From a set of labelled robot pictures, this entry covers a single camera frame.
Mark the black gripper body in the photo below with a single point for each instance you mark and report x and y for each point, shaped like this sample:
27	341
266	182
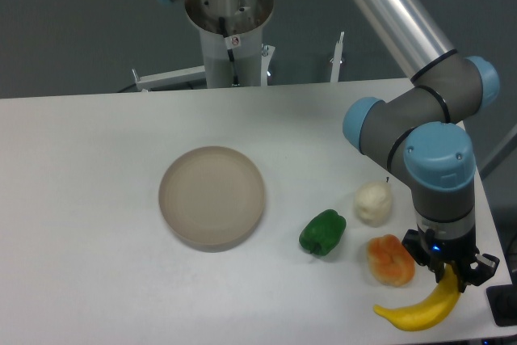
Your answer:
426	246

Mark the yellow toy banana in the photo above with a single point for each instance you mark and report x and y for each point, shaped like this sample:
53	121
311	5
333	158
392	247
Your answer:
429	312

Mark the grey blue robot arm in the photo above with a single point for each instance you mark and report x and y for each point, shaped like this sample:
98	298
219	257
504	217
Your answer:
415	137

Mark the orange toy pepper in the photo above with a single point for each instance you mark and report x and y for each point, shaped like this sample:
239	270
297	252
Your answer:
389	261

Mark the black device at table edge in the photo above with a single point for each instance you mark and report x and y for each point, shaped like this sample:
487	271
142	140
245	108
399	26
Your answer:
502	300

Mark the white toy garlic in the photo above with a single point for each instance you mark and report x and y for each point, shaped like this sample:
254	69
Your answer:
373	202

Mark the green toy bell pepper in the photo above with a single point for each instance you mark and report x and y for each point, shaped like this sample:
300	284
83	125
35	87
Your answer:
323	233

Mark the beige round plate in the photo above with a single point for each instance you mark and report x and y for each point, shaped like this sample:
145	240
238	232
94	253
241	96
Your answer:
212	198

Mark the white metal upright bracket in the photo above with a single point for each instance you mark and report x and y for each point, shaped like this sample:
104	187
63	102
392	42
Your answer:
337	58

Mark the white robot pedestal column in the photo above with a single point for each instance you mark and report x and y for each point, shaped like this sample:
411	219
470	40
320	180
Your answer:
231	38

